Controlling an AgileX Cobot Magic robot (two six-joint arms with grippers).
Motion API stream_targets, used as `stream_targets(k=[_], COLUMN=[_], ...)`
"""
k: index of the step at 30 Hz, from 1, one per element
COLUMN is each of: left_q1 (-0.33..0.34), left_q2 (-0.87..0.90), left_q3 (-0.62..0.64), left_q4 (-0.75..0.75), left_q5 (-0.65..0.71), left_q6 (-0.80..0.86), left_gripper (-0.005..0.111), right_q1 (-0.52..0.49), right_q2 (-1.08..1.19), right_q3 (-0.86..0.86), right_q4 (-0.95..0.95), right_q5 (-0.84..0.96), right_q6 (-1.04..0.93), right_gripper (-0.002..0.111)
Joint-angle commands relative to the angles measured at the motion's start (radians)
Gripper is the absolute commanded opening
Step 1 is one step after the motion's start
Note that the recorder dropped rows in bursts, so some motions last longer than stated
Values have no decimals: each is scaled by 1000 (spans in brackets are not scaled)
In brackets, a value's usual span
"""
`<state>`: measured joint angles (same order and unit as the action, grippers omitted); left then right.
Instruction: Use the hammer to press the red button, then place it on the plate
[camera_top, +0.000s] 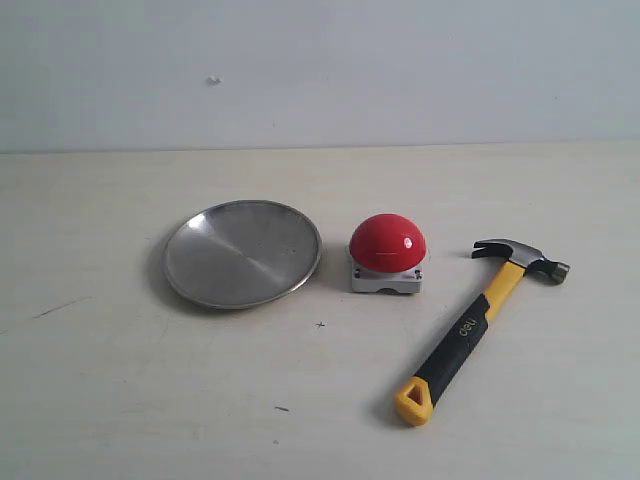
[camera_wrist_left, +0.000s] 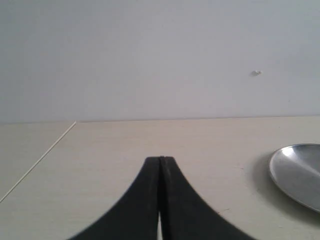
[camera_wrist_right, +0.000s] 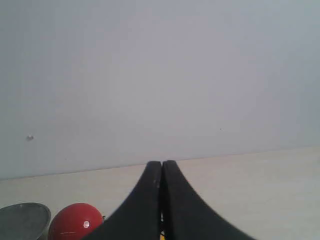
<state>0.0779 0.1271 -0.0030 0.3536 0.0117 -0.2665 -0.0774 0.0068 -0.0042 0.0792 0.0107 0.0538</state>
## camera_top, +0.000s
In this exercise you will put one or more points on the yellow black claw hammer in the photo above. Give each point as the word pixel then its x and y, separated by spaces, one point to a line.
pixel 416 400

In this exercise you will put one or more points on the red dome push button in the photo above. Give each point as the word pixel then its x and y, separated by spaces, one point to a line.
pixel 387 253

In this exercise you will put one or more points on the round stainless steel plate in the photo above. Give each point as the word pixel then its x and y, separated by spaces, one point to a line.
pixel 241 254

